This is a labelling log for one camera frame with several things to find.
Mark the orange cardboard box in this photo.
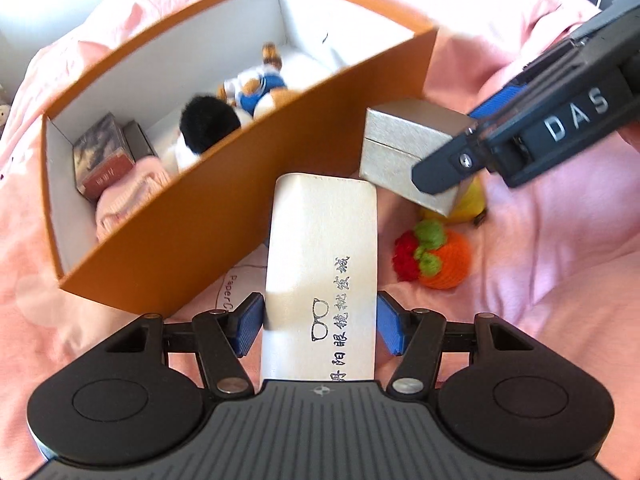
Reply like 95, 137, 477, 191
42, 0, 440, 318

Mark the bear doll in blue clothes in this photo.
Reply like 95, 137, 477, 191
217, 42, 288, 111

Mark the dark grey box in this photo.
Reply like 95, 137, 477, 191
122, 120, 158, 161

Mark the black and white plush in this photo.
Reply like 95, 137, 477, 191
160, 94, 256, 173

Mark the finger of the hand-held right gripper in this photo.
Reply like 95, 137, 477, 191
469, 1, 640, 122
411, 126, 497, 197

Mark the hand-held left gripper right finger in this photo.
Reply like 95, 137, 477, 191
376, 292, 539, 397

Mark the red crochet strawberry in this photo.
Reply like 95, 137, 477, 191
391, 232, 426, 281

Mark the orange crochet fruit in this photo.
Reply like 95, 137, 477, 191
417, 220, 473, 291

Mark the yellow crochet fruit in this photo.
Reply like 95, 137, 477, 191
419, 176, 488, 226

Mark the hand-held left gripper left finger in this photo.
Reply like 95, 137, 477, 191
102, 292, 266, 397

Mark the dark printed card box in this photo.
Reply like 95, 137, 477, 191
72, 112, 137, 196

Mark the textured metallic gift box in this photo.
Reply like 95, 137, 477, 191
359, 100, 473, 217

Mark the pink knitted cloth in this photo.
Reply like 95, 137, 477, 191
95, 156, 172, 242

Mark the white glasses case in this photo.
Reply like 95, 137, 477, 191
260, 172, 379, 384

